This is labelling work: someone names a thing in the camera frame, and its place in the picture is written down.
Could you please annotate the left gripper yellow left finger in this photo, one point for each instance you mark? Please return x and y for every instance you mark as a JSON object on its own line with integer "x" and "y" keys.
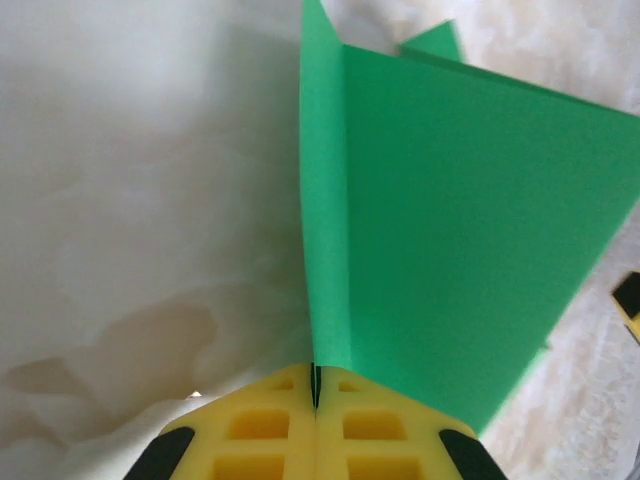
{"x": 250, "y": 430}

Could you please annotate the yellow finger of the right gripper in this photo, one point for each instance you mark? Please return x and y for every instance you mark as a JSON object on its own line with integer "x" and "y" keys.
{"x": 631, "y": 305}

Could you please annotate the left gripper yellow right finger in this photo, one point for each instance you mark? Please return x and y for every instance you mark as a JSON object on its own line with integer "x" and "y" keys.
{"x": 390, "y": 435}

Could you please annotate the green paper sheet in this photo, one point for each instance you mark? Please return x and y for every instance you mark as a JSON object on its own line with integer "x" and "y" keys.
{"x": 450, "y": 200}

